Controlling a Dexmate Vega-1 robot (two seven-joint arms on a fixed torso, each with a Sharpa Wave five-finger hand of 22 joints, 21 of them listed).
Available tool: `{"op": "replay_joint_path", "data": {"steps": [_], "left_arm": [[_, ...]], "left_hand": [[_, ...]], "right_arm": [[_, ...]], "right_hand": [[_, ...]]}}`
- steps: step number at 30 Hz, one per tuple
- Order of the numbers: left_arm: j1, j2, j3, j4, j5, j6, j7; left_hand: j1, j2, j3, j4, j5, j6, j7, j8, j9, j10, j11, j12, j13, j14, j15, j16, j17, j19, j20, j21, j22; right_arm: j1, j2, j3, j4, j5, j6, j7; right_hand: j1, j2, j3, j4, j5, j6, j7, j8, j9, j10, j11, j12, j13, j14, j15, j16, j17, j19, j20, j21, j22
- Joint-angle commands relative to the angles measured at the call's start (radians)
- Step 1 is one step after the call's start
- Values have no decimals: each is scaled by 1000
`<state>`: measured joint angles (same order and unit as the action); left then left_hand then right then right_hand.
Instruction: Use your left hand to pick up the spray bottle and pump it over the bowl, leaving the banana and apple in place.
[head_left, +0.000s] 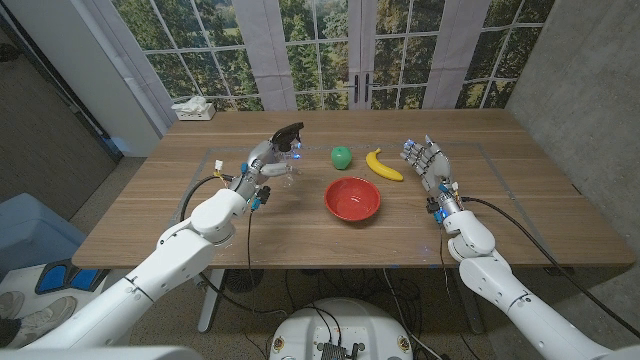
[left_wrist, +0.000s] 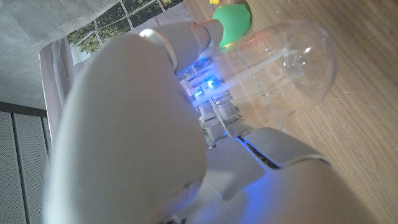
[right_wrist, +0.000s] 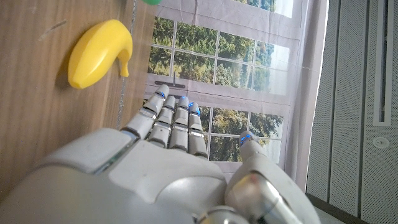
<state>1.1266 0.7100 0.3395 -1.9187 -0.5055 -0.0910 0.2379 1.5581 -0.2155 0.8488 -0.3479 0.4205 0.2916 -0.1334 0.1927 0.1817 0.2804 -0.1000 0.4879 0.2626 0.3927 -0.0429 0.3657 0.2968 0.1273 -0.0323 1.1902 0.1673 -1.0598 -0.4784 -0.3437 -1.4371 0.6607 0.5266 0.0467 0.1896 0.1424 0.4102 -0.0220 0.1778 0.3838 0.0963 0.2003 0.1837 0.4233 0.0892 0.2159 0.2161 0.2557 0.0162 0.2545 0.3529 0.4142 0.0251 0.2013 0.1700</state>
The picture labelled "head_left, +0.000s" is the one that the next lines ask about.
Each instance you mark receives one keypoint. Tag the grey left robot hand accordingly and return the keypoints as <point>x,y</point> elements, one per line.
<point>262,162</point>

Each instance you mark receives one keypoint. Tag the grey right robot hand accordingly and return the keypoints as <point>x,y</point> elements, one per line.
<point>432,165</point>

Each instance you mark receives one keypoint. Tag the clear spray bottle black trigger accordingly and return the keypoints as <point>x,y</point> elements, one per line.
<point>287,132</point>

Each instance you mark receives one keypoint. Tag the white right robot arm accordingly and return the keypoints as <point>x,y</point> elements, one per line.
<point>525,305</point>

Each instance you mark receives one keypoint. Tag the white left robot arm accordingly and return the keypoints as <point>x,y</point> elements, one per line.
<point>170,260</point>

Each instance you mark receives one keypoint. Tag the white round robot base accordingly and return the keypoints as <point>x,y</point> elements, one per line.
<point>345,320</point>

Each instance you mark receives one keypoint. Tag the yellow banana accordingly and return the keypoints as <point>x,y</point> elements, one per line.
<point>382,169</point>

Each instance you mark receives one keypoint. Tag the green apple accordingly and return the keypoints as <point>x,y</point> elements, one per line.
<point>341,158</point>

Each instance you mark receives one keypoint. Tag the red bowl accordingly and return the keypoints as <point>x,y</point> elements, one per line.
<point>352,200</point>

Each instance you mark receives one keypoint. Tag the white tissue box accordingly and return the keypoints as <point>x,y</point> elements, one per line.
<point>195,112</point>

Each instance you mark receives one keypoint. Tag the printed window forest backdrop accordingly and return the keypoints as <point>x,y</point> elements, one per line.
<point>305,60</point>

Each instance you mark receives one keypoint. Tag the black round fan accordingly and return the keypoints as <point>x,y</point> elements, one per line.
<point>245,280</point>

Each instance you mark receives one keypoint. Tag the grey table leg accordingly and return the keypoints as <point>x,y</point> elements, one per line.
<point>467,305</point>

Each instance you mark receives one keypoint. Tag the white table leg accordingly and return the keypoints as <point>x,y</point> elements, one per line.
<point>209,310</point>

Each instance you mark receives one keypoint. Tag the blue and black pad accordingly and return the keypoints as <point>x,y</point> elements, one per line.
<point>52,277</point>

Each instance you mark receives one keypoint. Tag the light blue storage bin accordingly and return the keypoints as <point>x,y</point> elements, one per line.
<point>30,235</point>

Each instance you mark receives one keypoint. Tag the white robot torso shell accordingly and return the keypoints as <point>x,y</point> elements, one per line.
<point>100,354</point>

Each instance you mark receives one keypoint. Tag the grey white sneaker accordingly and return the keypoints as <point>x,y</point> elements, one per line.
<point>10,304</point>
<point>45,317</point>

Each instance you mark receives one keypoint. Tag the white floor platform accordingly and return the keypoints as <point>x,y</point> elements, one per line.
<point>20,280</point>

